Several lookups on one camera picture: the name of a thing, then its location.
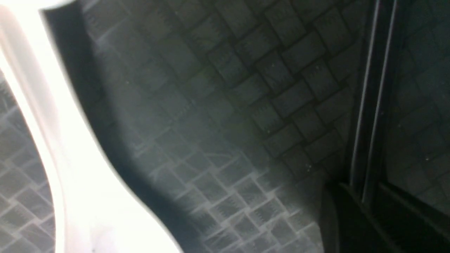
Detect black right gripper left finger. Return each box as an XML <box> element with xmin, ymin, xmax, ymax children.
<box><xmin>318</xmin><ymin>183</ymin><xmax>401</xmax><ymax>253</ymax></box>

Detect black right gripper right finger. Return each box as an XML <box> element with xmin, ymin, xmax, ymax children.
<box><xmin>373</xmin><ymin>182</ymin><xmax>450</xmax><ymax>253</ymax></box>

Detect black plastic tray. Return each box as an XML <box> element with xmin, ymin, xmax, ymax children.
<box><xmin>0</xmin><ymin>0</ymin><xmax>450</xmax><ymax>253</ymax></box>

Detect white spoon right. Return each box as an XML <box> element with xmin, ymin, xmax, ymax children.
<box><xmin>1</xmin><ymin>0</ymin><xmax>182</xmax><ymax>253</ymax></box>

